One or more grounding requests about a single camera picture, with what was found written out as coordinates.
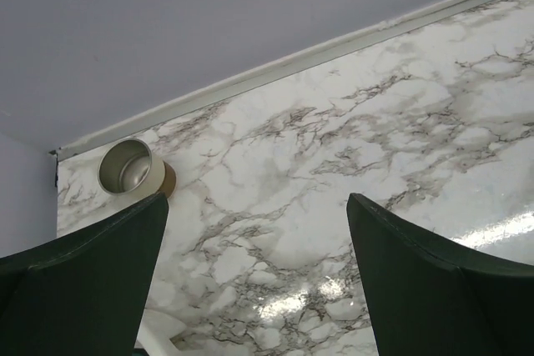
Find white table edge trim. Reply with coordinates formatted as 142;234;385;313
50;0;494;161

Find white bowl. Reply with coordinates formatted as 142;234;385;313
137;309;186;356

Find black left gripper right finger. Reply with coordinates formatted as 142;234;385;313
346;193;533;355

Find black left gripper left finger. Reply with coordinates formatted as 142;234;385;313
1;193;169;355

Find metal cup with cork base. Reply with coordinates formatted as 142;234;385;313
97;138;177;199

